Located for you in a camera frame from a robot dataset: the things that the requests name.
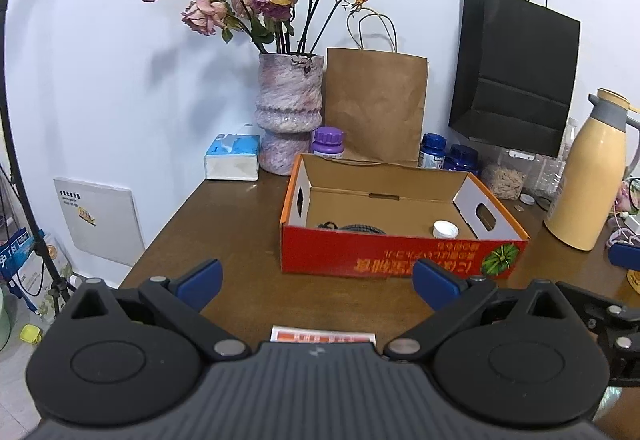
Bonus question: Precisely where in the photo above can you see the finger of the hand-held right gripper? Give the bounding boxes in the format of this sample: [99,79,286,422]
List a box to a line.
[556,282,640,388]
[607,241,640,272]

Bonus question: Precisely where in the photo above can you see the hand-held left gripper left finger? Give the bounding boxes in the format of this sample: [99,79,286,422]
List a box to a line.
[61,259,252,363]

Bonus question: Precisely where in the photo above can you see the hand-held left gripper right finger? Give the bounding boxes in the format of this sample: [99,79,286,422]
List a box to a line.
[383,257,585,363]

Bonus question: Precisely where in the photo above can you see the red cardboard box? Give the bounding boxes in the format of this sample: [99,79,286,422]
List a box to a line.
[279,152,531,280]

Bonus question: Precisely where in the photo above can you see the yellow thermos jug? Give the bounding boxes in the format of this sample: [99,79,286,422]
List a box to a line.
[543,88,640,252]

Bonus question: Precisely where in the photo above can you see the clear plastic bottle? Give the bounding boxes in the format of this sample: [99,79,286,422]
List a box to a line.
[537,117,581,201]

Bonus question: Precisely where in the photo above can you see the blue and white tissue box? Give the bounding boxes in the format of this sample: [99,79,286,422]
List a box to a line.
[203,125,262,182]

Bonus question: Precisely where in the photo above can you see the clear container of oats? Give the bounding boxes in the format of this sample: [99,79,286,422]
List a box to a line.
[477,140,544,201]

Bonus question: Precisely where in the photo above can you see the blue cap bottle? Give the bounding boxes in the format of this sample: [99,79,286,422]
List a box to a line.
[418,133,448,170]
[442,143,480,177]

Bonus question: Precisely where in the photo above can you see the orange and white label card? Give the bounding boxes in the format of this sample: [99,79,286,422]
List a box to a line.
[269,325,377,345]

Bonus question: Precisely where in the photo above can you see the black tripod stand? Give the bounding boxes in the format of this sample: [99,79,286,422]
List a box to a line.
[0,0,77,317]

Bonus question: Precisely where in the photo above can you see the blue and white package bags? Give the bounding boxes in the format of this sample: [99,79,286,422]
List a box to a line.
[0,227,76,322]

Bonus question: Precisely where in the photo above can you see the purple cap bottle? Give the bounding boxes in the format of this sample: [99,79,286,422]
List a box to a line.
[310,126,347,160]

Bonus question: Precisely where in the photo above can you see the brown paper bag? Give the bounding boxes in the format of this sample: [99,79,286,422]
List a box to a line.
[322,12,430,167]

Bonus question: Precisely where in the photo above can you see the green bucket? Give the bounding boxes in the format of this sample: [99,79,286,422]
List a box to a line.
[0,280,19,354]

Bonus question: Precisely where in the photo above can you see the pink and white textured vase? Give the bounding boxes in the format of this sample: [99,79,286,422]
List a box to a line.
[255,51,325,175]

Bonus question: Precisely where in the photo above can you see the black paper bag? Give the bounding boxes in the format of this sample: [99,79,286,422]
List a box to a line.
[448,0,582,159]

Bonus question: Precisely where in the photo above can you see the lavender charging cable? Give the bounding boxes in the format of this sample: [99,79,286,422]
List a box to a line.
[606,227,640,249]

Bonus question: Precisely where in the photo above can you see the white cables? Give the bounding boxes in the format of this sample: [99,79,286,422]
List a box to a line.
[607,204,640,233]

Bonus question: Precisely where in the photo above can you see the pink hair ties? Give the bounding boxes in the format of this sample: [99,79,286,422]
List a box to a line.
[615,177,640,216]

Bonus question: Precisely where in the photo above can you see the black cable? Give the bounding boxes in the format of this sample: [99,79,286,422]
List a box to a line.
[315,219,389,236]

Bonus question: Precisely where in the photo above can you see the white wall panel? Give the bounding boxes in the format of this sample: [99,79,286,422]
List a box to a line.
[53,176,146,267]

